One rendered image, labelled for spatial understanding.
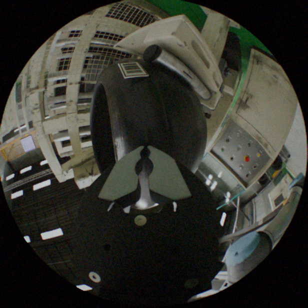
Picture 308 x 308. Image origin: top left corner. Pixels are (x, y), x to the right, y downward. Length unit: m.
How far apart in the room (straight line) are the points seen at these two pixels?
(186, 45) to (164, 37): 0.04
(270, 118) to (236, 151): 0.43
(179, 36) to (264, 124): 0.80
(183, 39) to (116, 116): 0.20
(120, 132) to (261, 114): 0.88
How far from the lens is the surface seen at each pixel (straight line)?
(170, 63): 0.22
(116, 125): 0.16
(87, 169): 0.87
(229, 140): 0.88
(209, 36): 0.74
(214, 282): 0.85
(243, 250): 0.33
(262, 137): 0.88
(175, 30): 0.21
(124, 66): 0.19
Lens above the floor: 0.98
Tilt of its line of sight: 36 degrees up
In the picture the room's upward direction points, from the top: 158 degrees counter-clockwise
